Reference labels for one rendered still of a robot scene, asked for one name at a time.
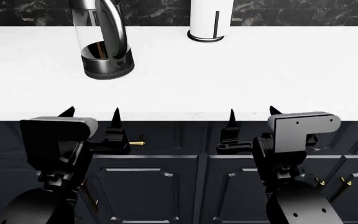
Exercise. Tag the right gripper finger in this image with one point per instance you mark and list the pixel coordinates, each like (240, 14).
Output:
(274, 111)
(230, 133)

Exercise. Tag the grey left gripper camera box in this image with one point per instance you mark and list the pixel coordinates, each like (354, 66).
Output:
(54, 133)

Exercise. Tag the brass drawer knob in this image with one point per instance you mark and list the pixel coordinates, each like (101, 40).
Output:
(137, 142)

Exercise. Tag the glass and chrome electric kettle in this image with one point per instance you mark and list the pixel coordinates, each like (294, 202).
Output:
(115, 28)

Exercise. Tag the dark cabinet drawer front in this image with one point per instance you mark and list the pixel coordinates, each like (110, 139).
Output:
(346, 142)
(166, 136)

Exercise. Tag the white paper towel roll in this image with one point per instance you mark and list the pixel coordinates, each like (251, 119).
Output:
(207, 14)

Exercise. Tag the black kettle switch lever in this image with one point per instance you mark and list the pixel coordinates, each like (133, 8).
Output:
(123, 63)

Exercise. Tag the grey gripper camera box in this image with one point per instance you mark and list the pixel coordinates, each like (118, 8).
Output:
(54, 133)
(294, 130)

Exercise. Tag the grey right gripper camera box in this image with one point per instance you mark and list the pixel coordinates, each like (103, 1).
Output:
(294, 130)

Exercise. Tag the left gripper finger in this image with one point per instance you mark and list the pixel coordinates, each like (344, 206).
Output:
(116, 133)
(68, 112)

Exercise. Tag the black paper towel holder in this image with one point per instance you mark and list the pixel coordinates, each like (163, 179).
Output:
(217, 25)

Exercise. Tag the black kettle power base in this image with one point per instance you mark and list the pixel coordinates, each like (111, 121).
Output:
(110, 74)

